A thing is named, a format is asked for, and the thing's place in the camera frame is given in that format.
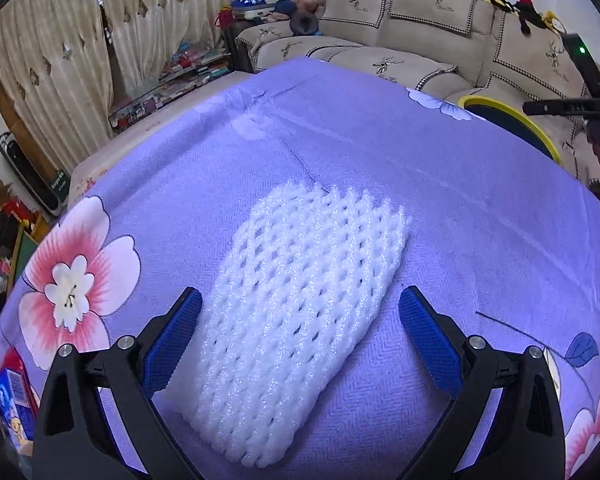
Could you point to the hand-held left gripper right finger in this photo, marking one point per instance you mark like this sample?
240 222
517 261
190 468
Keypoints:
430 340

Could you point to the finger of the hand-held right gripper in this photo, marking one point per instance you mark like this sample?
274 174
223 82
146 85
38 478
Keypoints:
560 106

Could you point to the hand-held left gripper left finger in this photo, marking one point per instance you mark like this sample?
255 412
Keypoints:
175 340

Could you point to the yellow rimmed trash bin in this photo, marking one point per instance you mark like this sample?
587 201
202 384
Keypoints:
505 117

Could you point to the white foam net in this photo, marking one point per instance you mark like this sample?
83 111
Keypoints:
300 300

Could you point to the black yellow plush toy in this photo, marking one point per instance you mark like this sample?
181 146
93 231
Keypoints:
527 15

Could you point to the purple floral tablecloth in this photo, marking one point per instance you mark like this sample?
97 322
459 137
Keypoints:
430 185

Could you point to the beige sofa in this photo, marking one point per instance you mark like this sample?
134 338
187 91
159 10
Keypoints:
420 20

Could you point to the red blue book box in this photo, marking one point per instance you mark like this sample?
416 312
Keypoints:
15 400

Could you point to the yellow green TV cabinet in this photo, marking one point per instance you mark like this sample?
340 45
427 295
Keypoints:
25 252

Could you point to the small green box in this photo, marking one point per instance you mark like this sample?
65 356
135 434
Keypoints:
59 186

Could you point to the black tower fan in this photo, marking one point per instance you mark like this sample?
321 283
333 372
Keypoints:
30 170

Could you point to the glass coffee table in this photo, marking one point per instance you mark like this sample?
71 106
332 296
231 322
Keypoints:
170 85

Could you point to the grey neck pillow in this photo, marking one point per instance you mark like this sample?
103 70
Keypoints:
304 24

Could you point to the beige patterned curtain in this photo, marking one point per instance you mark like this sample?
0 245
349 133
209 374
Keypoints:
180 0
45 60

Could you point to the blue starred bag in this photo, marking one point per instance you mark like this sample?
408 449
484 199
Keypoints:
255 6

